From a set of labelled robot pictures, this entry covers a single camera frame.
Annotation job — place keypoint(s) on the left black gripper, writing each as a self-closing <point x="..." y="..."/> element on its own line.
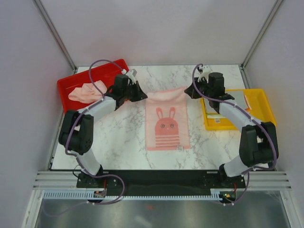
<point x="140" y="95"/>

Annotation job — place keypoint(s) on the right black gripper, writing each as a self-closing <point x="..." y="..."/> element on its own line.
<point x="192" y="92"/>

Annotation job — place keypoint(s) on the pink striped towel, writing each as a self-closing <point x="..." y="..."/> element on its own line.
<point x="166" y="120"/>

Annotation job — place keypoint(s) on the grey towel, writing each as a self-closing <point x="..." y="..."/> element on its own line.
<point x="239" y="98"/>

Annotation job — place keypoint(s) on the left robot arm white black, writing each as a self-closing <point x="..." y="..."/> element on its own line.
<point x="77" y="130"/>

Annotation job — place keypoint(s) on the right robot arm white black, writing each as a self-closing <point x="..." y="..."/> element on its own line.
<point x="258" y="141"/>

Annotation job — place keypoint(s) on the red plastic bin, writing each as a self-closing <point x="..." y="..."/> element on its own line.
<point x="106" y="73"/>

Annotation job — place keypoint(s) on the plain peach towel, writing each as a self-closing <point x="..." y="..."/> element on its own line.
<point x="88" y="93"/>

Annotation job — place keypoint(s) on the yellow plastic bin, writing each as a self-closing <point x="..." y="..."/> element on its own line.
<point x="260" y="109"/>

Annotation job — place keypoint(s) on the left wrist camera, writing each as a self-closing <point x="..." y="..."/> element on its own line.
<point x="132" y="75"/>

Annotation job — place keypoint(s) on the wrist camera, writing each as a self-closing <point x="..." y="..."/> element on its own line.
<point x="204" y="72"/>
<point x="132" y="75"/>

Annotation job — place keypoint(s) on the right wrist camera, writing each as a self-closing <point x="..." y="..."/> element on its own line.
<point x="204" y="72"/>

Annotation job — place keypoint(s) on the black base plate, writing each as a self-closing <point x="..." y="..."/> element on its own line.
<point x="161" y="182"/>

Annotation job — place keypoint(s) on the right aluminium frame post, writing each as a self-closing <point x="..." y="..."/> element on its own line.
<point x="274" y="10"/>

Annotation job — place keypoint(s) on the aluminium frame post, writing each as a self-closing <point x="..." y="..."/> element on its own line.
<point x="51" y="27"/>
<point x="274" y="10"/>

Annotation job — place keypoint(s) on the white slotted cable duct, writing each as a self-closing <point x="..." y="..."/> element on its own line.
<point x="214" y="195"/>

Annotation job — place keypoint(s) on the left aluminium frame post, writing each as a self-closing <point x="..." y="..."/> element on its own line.
<point x="51" y="27"/>

